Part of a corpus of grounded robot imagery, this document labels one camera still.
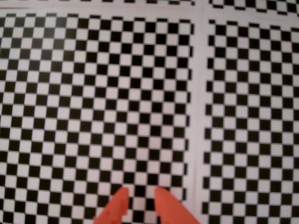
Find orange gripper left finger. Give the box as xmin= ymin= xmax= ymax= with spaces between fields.
xmin=93 ymin=186 xmax=130 ymax=224

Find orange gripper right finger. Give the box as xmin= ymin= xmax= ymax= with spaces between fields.
xmin=154 ymin=186 xmax=201 ymax=224

